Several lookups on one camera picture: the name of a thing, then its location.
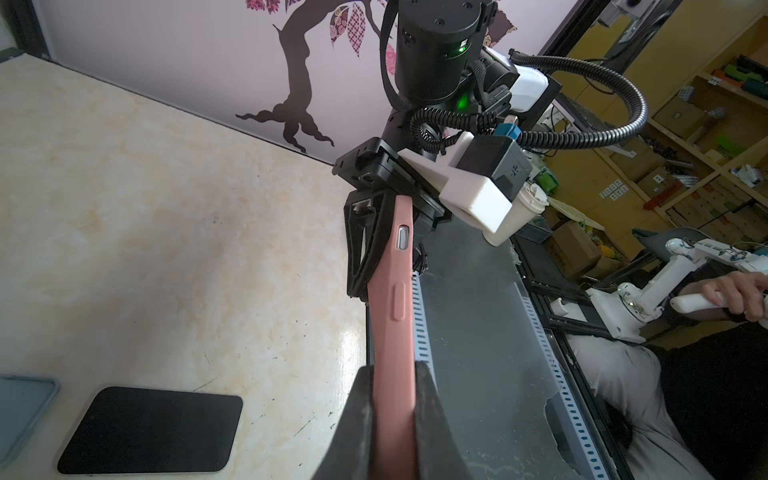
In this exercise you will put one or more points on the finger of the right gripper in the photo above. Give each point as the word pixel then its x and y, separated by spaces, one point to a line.
pixel 368 219

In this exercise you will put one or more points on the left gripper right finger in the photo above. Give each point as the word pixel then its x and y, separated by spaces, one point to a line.
pixel 438 456

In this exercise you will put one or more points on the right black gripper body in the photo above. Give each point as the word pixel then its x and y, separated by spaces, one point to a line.
pixel 374 165

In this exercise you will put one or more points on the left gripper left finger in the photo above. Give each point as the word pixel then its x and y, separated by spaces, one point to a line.
pixel 349 454

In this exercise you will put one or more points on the pink phone case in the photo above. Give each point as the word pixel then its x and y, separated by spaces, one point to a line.
pixel 390 295

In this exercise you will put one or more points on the black phone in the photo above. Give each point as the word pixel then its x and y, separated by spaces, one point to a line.
pixel 128 430

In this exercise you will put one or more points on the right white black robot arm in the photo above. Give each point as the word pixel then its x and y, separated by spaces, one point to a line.
pixel 451 145

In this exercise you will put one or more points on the operator hand on controller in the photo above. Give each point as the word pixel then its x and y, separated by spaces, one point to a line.
pixel 736 294

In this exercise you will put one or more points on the white lidded paper cup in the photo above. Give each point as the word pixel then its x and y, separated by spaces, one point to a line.
pixel 530 202

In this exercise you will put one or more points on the operator grey trousers leg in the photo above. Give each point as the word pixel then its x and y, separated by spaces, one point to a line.
pixel 628 378

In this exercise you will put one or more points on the white slotted cable duct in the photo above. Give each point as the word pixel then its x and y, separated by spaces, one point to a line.
pixel 511 409

